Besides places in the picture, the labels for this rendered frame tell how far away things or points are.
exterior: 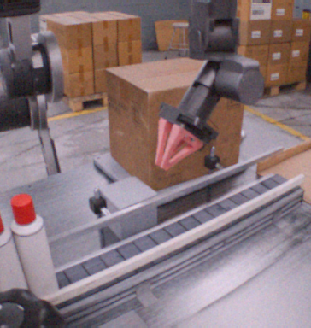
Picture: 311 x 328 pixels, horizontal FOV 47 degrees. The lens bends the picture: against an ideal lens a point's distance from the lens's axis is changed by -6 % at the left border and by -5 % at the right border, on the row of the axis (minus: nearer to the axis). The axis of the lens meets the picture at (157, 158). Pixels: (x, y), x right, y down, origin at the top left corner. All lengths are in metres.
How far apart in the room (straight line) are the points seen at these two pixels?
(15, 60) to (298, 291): 0.84
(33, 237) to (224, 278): 0.39
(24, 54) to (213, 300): 0.72
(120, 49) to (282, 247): 3.32
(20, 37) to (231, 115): 0.58
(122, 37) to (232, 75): 3.39
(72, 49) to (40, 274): 3.27
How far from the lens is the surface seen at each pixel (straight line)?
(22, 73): 0.99
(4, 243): 0.56
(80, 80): 3.85
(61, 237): 0.67
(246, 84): 0.58
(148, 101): 0.85
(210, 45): 0.62
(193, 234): 0.74
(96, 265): 0.72
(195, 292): 0.74
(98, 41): 3.85
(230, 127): 1.03
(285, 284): 0.78
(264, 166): 1.13
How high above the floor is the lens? 1.38
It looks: 29 degrees down
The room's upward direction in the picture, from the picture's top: straight up
